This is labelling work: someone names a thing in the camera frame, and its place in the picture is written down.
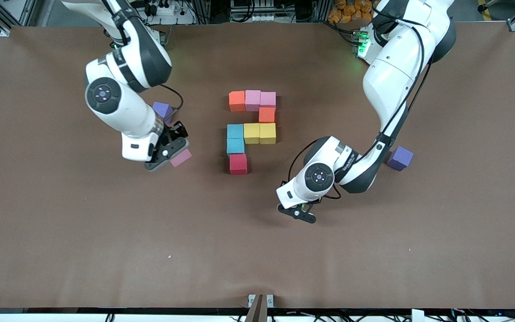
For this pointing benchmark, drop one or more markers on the pink foam cube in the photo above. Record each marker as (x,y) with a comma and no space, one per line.
(268,99)
(181,158)
(253,100)

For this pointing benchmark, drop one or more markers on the blue foam cube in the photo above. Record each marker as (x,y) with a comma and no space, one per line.
(235,131)
(235,146)

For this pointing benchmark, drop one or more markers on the orange foam cube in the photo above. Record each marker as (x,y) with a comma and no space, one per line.
(237,101)
(266,115)

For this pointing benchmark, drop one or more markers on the red foam cube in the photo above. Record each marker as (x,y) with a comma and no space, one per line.
(238,164)

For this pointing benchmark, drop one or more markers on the yellow foam cube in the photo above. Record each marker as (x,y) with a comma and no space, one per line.
(251,133)
(268,133)

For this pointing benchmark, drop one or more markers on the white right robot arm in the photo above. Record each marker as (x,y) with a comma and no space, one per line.
(128,116)

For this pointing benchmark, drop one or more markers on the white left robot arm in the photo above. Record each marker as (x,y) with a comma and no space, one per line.
(391,76)

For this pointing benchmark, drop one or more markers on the purple foam cube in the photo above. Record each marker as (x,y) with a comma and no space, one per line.
(402,158)
(162,109)

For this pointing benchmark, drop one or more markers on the white power strip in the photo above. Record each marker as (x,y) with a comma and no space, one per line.
(166,9)

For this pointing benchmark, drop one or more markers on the white electronics unit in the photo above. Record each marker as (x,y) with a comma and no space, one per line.
(262,18)

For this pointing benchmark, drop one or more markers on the bag of orange items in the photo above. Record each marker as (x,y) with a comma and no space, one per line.
(351,11)

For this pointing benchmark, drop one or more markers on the silver table edge bracket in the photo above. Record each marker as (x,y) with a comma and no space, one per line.
(251,298)

